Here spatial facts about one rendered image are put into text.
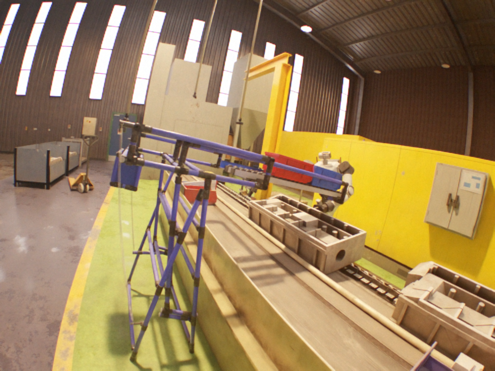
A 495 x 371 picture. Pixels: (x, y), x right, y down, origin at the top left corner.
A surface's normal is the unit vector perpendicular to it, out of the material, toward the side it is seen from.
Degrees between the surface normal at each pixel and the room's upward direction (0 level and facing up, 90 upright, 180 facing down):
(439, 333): 100
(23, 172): 90
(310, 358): 92
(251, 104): 90
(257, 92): 90
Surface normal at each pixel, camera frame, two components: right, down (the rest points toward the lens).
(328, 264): 0.44, 0.22
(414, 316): -0.90, 0.09
